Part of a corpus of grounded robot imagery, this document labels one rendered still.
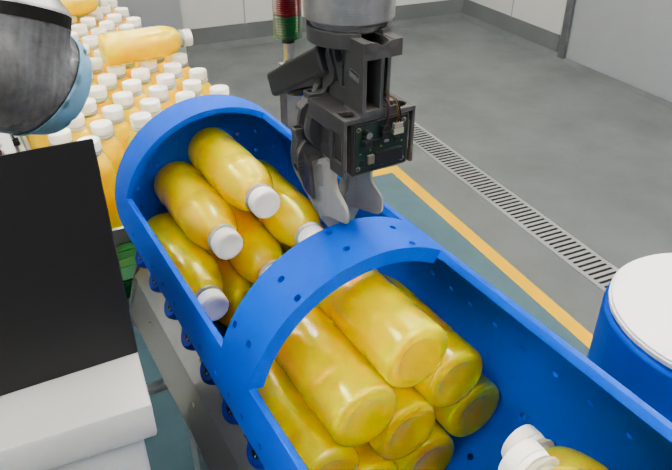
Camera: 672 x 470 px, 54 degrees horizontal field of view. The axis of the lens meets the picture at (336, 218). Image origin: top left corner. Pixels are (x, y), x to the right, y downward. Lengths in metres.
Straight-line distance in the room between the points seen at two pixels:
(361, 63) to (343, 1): 0.05
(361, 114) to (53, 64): 0.36
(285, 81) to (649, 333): 0.54
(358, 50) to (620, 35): 4.51
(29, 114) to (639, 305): 0.76
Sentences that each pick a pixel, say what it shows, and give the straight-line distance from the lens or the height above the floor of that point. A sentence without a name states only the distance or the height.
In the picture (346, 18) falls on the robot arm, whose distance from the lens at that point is 0.52.
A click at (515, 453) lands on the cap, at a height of 1.17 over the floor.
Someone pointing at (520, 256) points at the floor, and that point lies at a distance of 2.87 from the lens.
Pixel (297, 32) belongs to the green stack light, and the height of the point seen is 1.18.
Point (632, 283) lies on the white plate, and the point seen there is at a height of 1.04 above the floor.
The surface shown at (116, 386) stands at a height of 1.15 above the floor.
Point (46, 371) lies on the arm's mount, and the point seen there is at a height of 1.16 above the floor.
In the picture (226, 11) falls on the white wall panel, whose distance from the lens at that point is 5.52.
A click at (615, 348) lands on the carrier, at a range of 0.92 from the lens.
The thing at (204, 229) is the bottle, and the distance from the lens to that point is 0.85.
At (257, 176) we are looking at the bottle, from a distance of 0.85.
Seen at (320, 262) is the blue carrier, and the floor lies 1.23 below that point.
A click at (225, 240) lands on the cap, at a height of 1.12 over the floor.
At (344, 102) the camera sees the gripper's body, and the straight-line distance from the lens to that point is 0.56.
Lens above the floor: 1.58
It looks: 31 degrees down
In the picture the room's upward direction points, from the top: straight up
